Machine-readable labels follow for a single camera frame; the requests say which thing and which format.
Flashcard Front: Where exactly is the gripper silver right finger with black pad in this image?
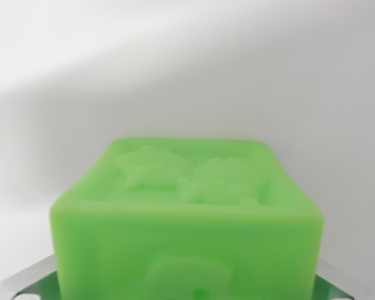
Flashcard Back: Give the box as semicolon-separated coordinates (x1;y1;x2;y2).
312;257;375;300

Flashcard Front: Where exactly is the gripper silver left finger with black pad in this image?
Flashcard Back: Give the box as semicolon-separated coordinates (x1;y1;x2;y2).
0;253;62;300

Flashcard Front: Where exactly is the green toy cube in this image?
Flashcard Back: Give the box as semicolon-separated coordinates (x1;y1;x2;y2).
49;136;325;300

